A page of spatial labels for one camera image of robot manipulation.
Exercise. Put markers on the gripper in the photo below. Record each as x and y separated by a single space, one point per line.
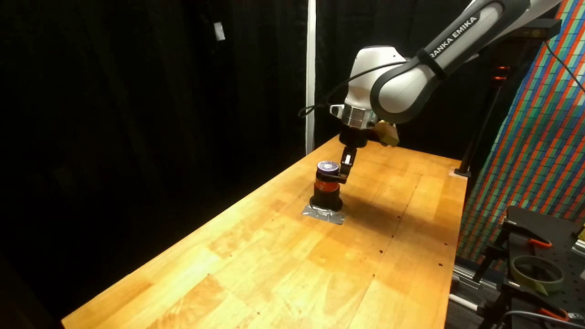
354 136

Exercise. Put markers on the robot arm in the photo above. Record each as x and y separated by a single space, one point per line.
457 36

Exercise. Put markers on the dark jar with purple lid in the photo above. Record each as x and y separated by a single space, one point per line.
326 194

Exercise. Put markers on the white pole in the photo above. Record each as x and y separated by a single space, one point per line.
311 68

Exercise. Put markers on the silver tape patch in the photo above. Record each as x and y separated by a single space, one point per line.
322 215

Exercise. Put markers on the white tag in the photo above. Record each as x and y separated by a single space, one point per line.
219 31

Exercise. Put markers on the colourful patterned board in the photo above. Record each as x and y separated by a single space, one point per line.
539 146

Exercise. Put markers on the white tube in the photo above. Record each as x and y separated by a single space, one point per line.
466 304

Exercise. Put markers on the orange and black clamp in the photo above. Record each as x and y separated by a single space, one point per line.
532 237
555 314

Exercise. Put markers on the black curtain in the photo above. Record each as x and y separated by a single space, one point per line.
137 114

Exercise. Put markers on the roll of green tape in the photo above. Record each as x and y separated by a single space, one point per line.
534 278

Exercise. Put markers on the camera on mount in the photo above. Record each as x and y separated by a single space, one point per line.
491 100

